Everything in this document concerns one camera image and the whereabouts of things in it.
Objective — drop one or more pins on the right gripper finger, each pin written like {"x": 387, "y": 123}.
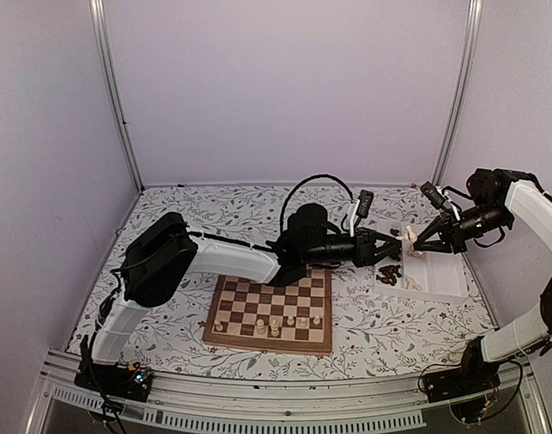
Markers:
{"x": 431, "y": 232}
{"x": 434, "y": 246}

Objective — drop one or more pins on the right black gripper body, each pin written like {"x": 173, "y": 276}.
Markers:
{"x": 457, "y": 239}

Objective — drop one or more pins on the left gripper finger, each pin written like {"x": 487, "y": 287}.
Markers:
{"x": 384, "y": 242}
{"x": 380, "y": 253}

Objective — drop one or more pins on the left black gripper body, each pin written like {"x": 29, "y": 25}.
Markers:
{"x": 362, "y": 258}

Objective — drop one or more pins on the light bishop piece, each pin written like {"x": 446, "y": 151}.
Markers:
{"x": 410, "y": 237}

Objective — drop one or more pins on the wooden chess board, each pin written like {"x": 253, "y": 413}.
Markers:
{"x": 239, "y": 303}

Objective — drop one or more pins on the light king piece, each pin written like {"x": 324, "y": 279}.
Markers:
{"x": 274, "y": 328}

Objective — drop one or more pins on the light queen piece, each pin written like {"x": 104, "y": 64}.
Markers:
{"x": 260, "y": 326}

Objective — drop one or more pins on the light rook corner piece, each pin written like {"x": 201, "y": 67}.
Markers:
{"x": 218, "y": 325}

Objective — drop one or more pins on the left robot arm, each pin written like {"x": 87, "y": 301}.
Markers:
{"x": 156, "y": 262}

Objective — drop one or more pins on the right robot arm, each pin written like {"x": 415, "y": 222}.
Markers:
{"x": 502, "y": 200}

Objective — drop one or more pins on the pile of dark chess pieces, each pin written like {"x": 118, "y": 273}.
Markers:
{"x": 390, "y": 274}

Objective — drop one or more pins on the pile of light chess pieces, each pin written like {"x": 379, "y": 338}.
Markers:
{"x": 415, "y": 272}

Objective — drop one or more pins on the floral patterned table mat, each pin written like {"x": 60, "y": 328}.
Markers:
{"x": 372, "y": 334}

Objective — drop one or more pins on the white plastic tray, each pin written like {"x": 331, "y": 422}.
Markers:
{"x": 437, "y": 277}

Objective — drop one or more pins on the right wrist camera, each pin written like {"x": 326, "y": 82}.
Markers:
{"x": 439, "y": 200}

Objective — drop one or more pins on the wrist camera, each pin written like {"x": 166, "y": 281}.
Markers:
{"x": 358, "y": 211}
{"x": 439, "y": 200}

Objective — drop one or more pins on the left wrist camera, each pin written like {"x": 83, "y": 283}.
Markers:
{"x": 358, "y": 211}

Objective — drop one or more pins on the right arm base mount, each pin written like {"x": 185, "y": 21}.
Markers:
{"x": 477, "y": 386}

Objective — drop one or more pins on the right aluminium frame post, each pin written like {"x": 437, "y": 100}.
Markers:
{"x": 470, "y": 41}

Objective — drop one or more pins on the aluminium frame post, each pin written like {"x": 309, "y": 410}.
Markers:
{"x": 470, "y": 41}
{"x": 100, "y": 29}

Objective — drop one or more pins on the front aluminium rail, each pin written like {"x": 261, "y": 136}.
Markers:
{"x": 192, "y": 404}

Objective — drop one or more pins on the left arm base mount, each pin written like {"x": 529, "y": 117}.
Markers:
{"x": 132, "y": 382}

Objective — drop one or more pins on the left aluminium frame post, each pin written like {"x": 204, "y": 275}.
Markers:
{"x": 100, "y": 29}

